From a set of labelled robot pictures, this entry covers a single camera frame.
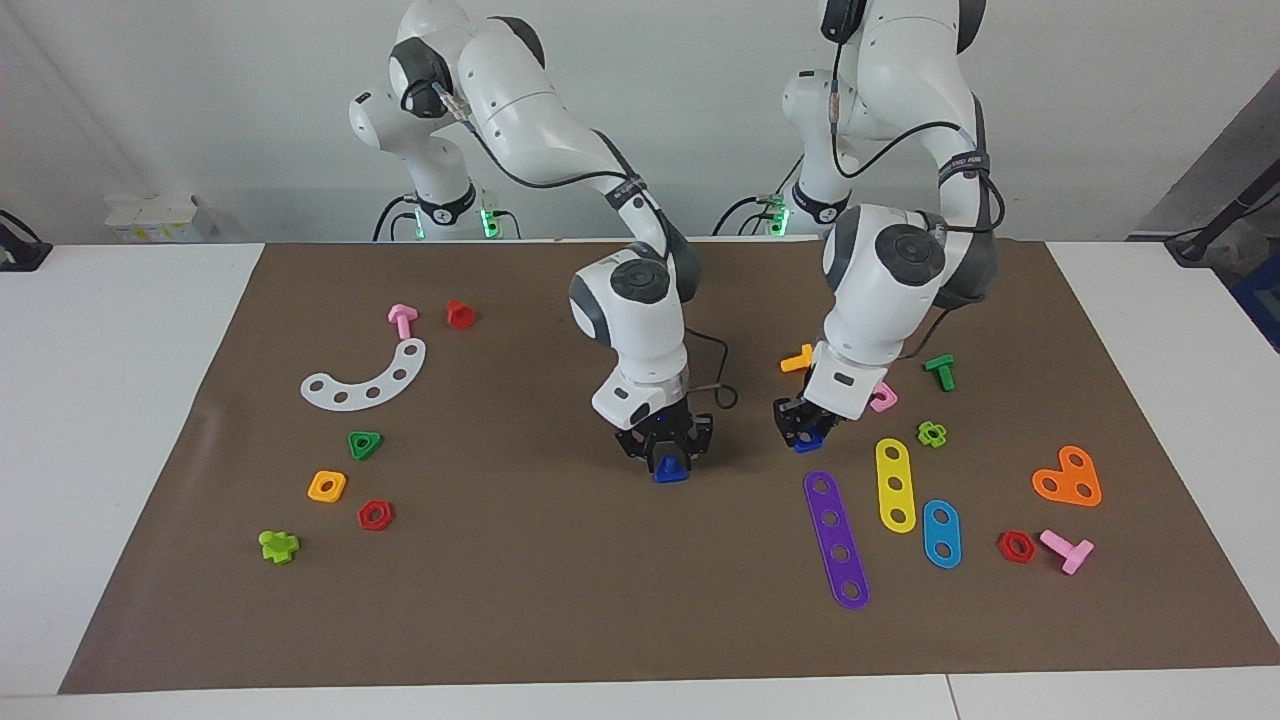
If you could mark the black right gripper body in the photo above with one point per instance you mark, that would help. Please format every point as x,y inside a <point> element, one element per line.
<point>665,425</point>

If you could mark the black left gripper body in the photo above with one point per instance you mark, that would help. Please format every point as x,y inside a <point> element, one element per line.
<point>810,412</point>

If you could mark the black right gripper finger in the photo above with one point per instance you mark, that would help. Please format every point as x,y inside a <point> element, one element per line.
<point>653,458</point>
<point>694,452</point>

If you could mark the blue square plastic nut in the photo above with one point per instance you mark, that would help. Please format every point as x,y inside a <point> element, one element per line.
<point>808,445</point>

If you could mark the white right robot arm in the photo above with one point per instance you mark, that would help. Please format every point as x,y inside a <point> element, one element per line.
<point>520,110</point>

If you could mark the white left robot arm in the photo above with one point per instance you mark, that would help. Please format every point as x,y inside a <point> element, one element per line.
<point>880,300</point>

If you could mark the orange plastic screw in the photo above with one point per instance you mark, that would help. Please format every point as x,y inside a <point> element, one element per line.
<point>797,362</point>

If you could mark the pink square plastic nut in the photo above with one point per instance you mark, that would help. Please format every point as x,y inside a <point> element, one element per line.
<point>888,403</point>

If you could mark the green cross-shaped plastic nut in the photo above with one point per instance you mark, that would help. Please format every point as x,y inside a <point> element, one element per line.
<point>941,436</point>

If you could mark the green plastic screw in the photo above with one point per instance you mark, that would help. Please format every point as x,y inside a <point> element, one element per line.
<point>943,375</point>

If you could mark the red hexagonal plastic nut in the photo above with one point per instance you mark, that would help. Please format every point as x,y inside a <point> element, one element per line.
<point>1004,548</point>
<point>364,518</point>

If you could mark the red plastic screw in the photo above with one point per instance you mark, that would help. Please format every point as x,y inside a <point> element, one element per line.
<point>460,318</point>

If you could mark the pink plastic screw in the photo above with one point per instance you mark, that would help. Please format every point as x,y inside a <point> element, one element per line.
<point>1070,552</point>
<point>402,315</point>

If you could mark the green triangular plastic nut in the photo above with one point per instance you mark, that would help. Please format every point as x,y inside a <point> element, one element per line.
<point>376,439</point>

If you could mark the orange square plastic nut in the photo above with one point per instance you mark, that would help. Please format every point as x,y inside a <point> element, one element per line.
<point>316,494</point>

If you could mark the lime green flower nut left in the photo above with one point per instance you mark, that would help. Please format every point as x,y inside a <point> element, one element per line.
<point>277,548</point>

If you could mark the yellow three-hole plastic strip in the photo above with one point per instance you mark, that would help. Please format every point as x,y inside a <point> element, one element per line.
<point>893,469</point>

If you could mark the purple four-hole plastic strip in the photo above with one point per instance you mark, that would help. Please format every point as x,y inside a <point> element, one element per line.
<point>836,537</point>

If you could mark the blue two-hole plastic strip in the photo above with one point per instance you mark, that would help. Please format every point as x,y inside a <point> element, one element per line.
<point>941,533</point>

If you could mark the brown table mat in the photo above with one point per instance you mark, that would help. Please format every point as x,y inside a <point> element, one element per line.
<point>560,600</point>

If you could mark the orange heart-shaped plastic plate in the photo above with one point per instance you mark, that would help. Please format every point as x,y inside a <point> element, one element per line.
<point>1066,478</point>

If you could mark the white curved five-hole strip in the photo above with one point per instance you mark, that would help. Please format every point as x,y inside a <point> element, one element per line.
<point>386,385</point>

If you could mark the blue crate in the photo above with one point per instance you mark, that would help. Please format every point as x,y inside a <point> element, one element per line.
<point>1262,310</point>

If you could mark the black stand leg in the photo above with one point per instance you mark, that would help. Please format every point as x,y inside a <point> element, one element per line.
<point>1225,215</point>

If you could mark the white cardboard box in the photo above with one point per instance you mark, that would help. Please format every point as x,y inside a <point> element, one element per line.
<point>150,215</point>

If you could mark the black clamp device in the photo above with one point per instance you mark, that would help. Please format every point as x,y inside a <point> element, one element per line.
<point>20,250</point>

